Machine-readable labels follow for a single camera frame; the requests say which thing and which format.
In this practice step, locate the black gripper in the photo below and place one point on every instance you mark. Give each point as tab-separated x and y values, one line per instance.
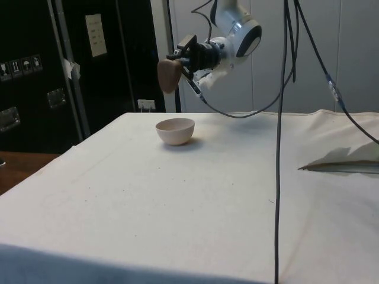
207	56

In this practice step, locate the brown cup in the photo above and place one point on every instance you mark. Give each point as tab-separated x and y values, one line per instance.
169	75

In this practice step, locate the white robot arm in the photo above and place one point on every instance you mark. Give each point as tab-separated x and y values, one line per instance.
237	17

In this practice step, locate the white bowl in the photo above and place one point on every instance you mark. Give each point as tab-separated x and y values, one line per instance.
175	131

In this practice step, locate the black cabinet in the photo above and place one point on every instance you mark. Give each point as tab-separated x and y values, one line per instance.
35	74

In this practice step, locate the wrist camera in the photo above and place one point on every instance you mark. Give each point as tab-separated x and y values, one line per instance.
213	77

